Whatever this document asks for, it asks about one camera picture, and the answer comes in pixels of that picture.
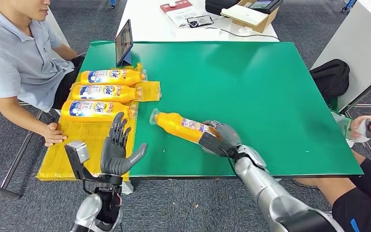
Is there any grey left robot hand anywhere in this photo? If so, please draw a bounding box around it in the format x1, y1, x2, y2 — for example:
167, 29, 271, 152
100, 112, 148, 177

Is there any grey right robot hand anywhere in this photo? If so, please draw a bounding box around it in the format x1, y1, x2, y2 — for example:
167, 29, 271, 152
203, 120, 242, 151

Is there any orange detergent bottle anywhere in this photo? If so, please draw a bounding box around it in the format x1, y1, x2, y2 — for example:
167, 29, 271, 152
70, 84, 143, 104
79, 69, 148, 87
60, 100, 138, 123
149, 108, 221, 144

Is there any handheld remote controller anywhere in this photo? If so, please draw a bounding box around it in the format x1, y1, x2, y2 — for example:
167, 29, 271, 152
352, 117, 371, 144

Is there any white table foot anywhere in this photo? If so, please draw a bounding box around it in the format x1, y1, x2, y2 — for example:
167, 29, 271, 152
121, 180, 134, 195

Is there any yellow taped cardboard sheet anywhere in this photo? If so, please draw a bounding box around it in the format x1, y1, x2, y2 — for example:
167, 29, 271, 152
36, 62, 162, 182

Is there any green table mat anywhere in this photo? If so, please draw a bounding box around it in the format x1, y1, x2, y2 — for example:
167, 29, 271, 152
80, 40, 364, 179

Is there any clear plastic bag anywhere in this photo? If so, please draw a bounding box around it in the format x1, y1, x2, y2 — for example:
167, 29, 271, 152
331, 111, 360, 148

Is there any black tablet on stand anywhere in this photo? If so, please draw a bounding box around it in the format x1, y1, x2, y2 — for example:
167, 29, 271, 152
115, 19, 134, 68

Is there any black backpack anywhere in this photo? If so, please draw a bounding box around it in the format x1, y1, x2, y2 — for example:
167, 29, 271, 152
309, 59, 350, 103

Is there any cardboard box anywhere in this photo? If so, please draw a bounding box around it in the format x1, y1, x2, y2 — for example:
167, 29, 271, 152
230, 0, 284, 34

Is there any white flat box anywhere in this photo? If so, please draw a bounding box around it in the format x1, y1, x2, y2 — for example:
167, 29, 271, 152
220, 5, 269, 28

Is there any white paper sheet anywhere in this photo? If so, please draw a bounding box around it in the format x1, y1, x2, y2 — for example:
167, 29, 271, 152
165, 5, 206, 29

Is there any black zip case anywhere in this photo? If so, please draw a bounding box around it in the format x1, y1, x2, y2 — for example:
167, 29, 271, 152
204, 0, 241, 16

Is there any black screen terminal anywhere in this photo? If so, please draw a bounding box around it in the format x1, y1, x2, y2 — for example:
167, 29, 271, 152
247, 0, 284, 15

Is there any white table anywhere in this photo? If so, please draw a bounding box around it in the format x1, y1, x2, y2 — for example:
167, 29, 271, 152
116, 0, 280, 43

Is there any red booklet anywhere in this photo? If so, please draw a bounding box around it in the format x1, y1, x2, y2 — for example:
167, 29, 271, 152
159, 0, 193, 14

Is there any person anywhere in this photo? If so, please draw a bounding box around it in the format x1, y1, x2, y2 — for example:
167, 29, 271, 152
296, 115, 371, 232
0, 0, 86, 148

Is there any blue chair base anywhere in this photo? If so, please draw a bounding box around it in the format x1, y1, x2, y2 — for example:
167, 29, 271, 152
341, 0, 357, 14

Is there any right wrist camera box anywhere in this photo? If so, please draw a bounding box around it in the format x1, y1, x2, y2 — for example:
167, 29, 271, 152
198, 131, 247, 158

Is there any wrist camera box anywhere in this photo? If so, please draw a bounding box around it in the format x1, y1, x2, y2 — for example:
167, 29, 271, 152
64, 141, 124, 187
198, 131, 247, 158

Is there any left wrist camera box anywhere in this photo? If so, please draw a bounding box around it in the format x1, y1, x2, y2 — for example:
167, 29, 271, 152
64, 141, 124, 187

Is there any black cable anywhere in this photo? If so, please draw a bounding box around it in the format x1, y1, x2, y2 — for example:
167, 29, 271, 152
205, 27, 279, 42

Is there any metal desk leg frame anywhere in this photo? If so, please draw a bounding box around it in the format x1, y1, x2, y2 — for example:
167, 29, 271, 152
0, 101, 42, 201

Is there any white desk with metal frame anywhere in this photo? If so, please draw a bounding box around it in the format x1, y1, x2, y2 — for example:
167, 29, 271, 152
309, 0, 371, 113

